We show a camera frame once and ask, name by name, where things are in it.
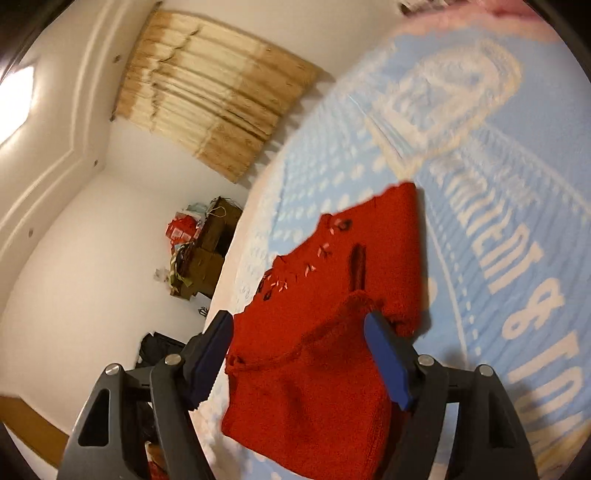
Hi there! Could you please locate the red knitted sweater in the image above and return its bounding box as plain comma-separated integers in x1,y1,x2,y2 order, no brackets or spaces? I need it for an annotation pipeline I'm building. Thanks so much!
221,183,423,479

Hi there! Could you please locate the black bag on floor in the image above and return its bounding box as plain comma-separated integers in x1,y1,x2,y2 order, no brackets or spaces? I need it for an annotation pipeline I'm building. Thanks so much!
135,332,185,368

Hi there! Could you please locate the dark brown wooden desk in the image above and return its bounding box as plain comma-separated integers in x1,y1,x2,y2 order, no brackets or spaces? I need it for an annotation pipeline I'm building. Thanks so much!
169,197,242,300

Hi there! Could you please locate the red gift bag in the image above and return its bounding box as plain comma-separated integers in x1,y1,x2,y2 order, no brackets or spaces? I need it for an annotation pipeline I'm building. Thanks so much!
165,212,200,248

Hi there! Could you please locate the pink blue dotted bed blanket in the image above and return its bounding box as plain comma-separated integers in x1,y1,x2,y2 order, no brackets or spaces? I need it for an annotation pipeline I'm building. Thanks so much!
212,1,590,479

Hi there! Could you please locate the beige patterned curtain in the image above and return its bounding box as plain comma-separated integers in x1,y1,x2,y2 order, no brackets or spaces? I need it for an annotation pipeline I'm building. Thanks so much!
114,8,318,183

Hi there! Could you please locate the ceiling light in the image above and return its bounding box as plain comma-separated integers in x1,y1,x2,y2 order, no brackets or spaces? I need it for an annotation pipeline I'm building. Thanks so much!
0,66,35,145

